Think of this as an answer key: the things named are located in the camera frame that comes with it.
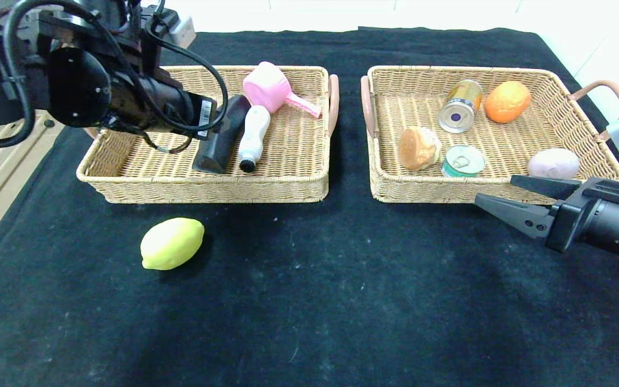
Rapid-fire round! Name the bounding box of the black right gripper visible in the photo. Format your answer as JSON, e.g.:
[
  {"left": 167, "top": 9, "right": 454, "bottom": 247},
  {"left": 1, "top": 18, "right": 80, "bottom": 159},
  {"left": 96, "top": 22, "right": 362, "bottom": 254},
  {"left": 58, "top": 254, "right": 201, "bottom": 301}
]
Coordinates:
[{"left": 473, "top": 174, "right": 619, "bottom": 262}]

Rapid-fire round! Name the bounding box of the green pull-tab tin can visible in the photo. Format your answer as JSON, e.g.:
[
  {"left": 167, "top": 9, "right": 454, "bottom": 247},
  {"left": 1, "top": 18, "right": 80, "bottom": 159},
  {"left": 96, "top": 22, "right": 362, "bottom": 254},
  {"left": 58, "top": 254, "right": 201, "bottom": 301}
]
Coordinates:
[{"left": 441, "top": 145, "right": 486, "bottom": 178}]

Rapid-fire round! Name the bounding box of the golden drink can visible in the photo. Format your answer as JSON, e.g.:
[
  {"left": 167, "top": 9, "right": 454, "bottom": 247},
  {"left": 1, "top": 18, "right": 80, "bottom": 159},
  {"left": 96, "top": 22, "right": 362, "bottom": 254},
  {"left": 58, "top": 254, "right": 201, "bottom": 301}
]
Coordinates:
[{"left": 438, "top": 80, "right": 483, "bottom": 134}]

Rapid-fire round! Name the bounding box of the brown cream puff bread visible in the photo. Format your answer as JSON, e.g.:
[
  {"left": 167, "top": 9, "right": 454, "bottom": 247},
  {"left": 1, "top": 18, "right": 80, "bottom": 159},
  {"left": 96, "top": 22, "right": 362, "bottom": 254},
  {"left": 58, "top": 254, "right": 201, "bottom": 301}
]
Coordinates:
[{"left": 399, "top": 126, "right": 442, "bottom": 171}]

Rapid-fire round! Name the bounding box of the black leather pouch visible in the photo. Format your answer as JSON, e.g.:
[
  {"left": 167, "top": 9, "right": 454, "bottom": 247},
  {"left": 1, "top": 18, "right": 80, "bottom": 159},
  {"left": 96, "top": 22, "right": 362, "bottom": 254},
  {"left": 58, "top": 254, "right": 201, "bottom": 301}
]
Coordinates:
[{"left": 192, "top": 95, "right": 252, "bottom": 174}]

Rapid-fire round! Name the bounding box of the yellow lemon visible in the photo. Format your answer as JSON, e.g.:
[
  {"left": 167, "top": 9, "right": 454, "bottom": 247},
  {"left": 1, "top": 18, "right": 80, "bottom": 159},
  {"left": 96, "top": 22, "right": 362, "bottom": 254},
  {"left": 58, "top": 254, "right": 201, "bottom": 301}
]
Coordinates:
[{"left": 140, "top": 217, "right": 205, "bottom": 270}]

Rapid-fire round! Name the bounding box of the pale pink round bun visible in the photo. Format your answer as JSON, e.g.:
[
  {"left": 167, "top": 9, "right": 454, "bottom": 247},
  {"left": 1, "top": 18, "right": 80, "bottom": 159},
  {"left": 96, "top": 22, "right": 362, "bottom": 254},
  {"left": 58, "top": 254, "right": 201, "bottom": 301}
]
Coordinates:
[{"left": 527, "top": 148, "right": 580, "bottom": 180}]

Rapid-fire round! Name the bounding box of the orange fruit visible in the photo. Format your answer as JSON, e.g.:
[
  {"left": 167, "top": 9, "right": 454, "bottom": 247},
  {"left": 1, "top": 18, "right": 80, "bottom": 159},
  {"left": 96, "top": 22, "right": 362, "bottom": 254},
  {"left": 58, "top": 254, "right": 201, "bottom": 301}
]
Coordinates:
[{"left": 484, "top": 81, "right": 531, "bottom": 124}]

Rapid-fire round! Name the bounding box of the black table cloth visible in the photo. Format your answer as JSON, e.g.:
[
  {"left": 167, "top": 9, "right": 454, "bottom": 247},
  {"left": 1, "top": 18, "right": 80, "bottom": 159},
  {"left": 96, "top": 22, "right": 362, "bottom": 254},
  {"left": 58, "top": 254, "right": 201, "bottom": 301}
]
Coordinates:
[{"left": 0, "top": 28, "right": 619, "bottom": 387}]

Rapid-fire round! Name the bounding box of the pink plastic scoop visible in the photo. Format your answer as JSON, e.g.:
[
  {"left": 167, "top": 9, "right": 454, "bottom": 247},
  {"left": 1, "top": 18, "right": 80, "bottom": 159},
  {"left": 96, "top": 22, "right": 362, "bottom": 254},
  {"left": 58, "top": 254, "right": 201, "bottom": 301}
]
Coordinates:
[{"left": 243, "top": 61, "right": 322, "bottom": 119}]

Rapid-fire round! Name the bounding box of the woven wicker basket with handles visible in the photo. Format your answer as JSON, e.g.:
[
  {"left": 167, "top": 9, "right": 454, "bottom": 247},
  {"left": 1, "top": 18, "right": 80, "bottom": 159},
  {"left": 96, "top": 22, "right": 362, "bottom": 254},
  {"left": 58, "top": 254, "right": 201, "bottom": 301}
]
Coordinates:
[
  {"left": 361, "top": 66, "right": 619, "bottom": 205},
  {"left": 76, "top": 66, "right": 340, "bottom": 205}
]

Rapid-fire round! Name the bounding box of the thin braided left arm cable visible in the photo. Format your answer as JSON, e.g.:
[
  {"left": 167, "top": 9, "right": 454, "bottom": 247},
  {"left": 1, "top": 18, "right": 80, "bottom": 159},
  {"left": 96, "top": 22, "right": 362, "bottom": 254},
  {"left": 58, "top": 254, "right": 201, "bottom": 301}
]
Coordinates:
[{"left": 142, "top": 128, "right": 193, "bottom": 155}]

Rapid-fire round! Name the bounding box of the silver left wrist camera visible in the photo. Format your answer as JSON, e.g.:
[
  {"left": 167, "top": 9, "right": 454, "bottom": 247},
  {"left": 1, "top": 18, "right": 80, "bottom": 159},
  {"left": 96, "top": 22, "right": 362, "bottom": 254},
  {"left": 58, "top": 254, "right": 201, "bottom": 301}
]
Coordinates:
[{"left": 167, "top": 13, "right": 196, "bottom": 49}]

